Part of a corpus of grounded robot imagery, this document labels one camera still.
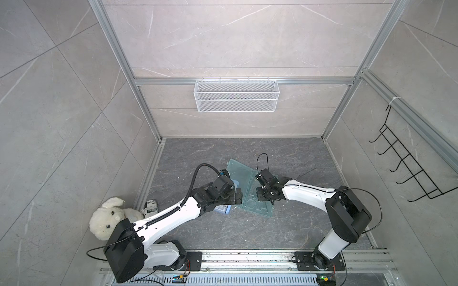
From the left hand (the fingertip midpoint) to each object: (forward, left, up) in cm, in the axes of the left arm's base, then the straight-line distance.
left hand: (236, 192), depth 80 cm
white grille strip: (-32, -6, -13) cm, 35 cm away
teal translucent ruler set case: (+17, -6, -15) cm, 23 cm away
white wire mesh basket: (+53, -2, +16) cm, 55 cm away
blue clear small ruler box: (-3, +7, -12) cm, 14 cm away
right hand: (+4, -13, -11) cm, 18 cm away
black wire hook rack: (-11, -65, +19) cm, 69 cm away
